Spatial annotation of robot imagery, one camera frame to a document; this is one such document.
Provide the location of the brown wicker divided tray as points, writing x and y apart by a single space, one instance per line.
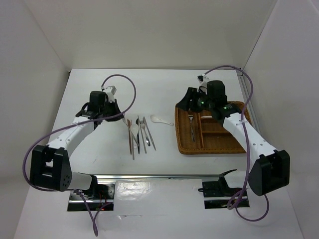
210 136

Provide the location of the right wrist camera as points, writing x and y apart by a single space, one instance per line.
203 80

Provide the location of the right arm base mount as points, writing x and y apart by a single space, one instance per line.
214 196

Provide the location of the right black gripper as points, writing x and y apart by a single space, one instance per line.
185 103

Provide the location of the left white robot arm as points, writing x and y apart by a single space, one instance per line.
50 164

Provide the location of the silver fork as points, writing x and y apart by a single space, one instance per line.
191 127
132 131
144 129

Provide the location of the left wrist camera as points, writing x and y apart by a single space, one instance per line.
110 92

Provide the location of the aluminium table rail front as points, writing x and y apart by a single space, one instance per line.
155 177

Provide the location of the copper knife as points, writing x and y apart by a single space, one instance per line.
130 139

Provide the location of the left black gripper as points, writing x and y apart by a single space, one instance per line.
114 105

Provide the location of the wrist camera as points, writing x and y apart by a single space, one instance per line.
110 92
203 80

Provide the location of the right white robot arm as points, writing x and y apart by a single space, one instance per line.
268 169

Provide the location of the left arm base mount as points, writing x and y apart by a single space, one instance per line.
101 197

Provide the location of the silver knife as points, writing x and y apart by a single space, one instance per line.
151 138

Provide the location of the silver chopstick left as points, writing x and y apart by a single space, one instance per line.
132 147

